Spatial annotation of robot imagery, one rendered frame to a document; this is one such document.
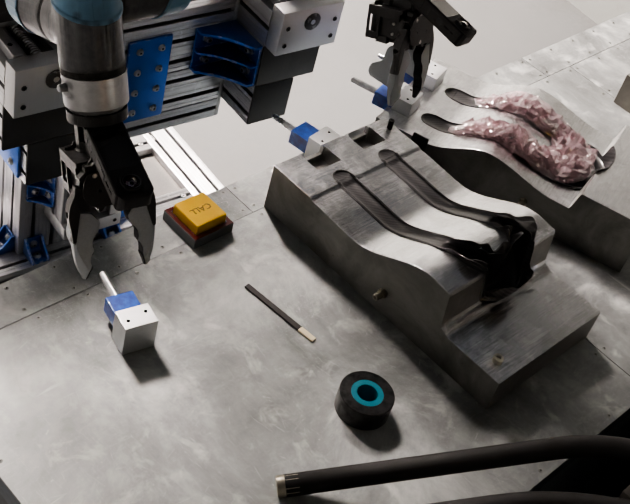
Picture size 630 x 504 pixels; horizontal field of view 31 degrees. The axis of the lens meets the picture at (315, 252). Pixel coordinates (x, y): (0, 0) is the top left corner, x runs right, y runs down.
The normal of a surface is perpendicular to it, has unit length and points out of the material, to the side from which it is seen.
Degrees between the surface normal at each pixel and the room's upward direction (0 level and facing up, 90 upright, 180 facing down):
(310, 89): 0
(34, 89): 90
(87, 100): 75
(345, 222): 4
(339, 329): 0
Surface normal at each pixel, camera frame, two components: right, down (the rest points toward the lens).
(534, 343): 0.22, -0.70
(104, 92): 0.43, 0.41
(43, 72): 0.58, 0.65
